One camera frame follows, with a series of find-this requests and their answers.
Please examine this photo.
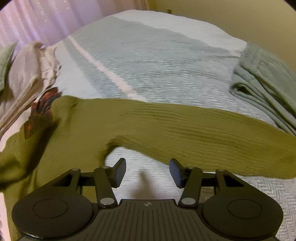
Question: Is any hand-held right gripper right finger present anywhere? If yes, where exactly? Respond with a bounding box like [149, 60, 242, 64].
[169, 158, 247, 208]

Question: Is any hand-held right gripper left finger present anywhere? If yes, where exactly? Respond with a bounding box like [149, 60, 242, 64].
[50, 158, 127, 208]

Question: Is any olive knit sweater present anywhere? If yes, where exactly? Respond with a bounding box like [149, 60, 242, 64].
[0, 95, 296, 241]

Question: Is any red and black printed cloth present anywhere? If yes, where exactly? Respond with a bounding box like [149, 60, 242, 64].
[24, 87, 62, 139]

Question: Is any quilted striped bedspread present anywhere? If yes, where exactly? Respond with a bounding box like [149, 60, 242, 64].
[0, 9, 296, 239]

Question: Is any grey folded blanket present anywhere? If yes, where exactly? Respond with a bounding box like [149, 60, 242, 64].
[229, 43, 296, 137]

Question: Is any pink folded blanket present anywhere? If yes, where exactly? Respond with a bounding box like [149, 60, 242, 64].
[0, 41, 62, 139]

